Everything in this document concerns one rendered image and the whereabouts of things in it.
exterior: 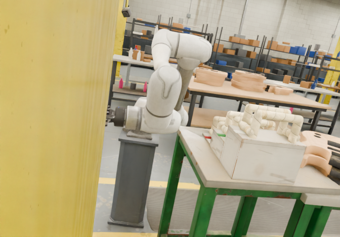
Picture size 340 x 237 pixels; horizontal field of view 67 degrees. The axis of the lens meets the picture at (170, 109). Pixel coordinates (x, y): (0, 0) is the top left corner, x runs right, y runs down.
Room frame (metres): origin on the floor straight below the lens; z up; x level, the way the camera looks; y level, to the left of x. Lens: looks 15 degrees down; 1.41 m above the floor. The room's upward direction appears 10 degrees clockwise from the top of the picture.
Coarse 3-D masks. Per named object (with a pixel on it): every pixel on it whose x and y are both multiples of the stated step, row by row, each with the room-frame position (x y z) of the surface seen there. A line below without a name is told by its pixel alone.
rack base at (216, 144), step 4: (212, 132) 1.19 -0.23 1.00; (216, 132) 1.15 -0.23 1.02; (220, 132) 1.16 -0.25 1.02; (212, 136) 1.18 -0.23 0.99; (216, 136) 1.14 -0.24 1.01; (220, 136) 1.10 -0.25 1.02; (212, 140) 1.17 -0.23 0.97; (216, 140) 1.12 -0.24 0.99; (220, 140) 1.08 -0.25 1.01; (224, 140) 1.06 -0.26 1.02; (212, 144) 1.15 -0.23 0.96; (216, 144) 1.11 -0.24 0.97; (220, 144) 1.07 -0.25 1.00; (212, 148) 1.14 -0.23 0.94; (216, 148) 1.10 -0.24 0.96; (220, 148) 1.06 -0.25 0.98; (216, 152) 1.09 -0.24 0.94; (220, 152) 1.05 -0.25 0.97; (220, 156) 1.04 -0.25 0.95
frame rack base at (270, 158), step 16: (224, 144) 1.03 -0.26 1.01; (240, 144) 0.89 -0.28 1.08; (256, 144) 0.90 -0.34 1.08; (272, 144) 0.92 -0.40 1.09; (288, 144) 0.93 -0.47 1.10; (304, 144) 0.96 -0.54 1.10; (224, 160) 0.99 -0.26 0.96; (240, 160) 0.90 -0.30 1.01; (256, 160) 0.91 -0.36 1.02; (272, 160) 0.92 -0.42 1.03; (288, 160) 0.93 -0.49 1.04; (240, 176) 0.90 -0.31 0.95; (256, 176) 0.91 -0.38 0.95; (272, 176) 0.92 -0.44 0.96; (288, 176) 0.94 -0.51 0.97
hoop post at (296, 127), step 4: (292, 124) 0.96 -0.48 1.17; (296, 124) 0.94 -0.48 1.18; (300, 124) 0.94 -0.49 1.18; (292, 128) 0.95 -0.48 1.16; (296, 128) 0.94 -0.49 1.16; (300, 128) 0.94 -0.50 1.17; (292, 132) 0.95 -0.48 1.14; (296, 132) 0.94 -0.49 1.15; (292, 136) 0.95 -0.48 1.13; (296, 136) 0.94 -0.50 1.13; (288, 140) 0.95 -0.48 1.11; (292, 140) 0.94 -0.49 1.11
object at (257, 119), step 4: (256, 116) 0.92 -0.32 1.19; (260, 116) 0.91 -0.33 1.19; (252, 120) 0.93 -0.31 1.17; (256, 120) 0.91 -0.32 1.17; (260, 120) 0.91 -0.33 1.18; (252, 124) 0.92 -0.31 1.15; (256, 124) 0.91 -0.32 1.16; (260, 124) 0.92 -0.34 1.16; (252, 128) 0.92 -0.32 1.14; (256, 128) 0.91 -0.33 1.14; (256, 132) 0.91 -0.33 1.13; (248, 136) 0.92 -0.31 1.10; (252, 136) 0.91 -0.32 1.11; (256, 136) 0.91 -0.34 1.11
